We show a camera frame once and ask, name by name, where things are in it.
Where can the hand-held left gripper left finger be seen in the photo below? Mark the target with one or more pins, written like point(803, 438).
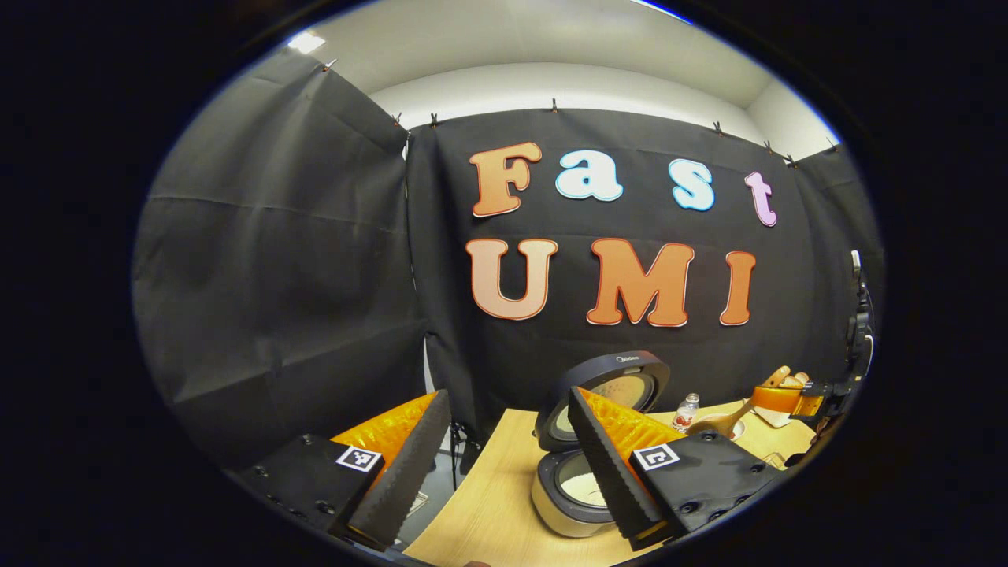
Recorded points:
point(405, 472)

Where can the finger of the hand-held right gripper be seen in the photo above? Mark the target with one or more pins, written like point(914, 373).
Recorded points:
point(776, 398)

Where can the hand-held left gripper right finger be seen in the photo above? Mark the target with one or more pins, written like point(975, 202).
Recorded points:
point(610, 480)

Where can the cream chopstick holder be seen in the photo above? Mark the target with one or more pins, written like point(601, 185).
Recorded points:
point(781, 418)

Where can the white rice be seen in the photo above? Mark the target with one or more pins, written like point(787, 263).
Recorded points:
point(591, 492)

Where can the wooden spoon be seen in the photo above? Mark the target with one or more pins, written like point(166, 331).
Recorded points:
point(709, 427)

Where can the black rice cooker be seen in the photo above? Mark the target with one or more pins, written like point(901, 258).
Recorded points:
point(606, 366)

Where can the white bowl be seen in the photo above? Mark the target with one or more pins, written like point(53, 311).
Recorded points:
point(739, 429)

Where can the black stand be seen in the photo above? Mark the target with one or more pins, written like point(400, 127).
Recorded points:
point(458, 449)

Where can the small clear bottle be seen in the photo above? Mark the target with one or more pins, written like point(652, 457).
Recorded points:
point(687, 411)

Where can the black backdrop cloth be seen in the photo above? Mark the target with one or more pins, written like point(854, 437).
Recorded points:
point(276, 260)

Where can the ceiling light panel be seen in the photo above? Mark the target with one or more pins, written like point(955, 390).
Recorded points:
point(306, 42)

